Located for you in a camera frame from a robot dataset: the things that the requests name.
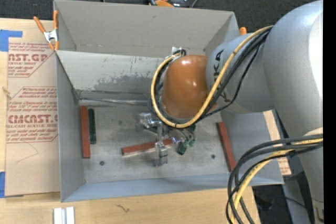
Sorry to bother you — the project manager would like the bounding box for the grey metal bin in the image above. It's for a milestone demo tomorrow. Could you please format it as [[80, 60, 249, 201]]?
[[53, 0, 286, 203]]

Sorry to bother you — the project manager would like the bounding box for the brown cardboard board red print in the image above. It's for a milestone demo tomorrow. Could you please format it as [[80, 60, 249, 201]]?
[[0, 17, 292, 197]]

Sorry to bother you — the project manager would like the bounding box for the red-brown flat block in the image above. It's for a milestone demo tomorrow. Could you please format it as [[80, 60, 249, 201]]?
[[121, 138, 174, 157], [216, 121, 237, 173], [80, 105, 91, 159]]

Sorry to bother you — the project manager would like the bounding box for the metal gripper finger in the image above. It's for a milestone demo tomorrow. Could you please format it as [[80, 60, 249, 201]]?
[[153, 140, 169, 167], [135, 112, 159, 133]]

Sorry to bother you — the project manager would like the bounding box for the dark green flat block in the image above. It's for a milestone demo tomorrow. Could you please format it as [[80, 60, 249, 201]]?
[[88, 108, 97, 145]]

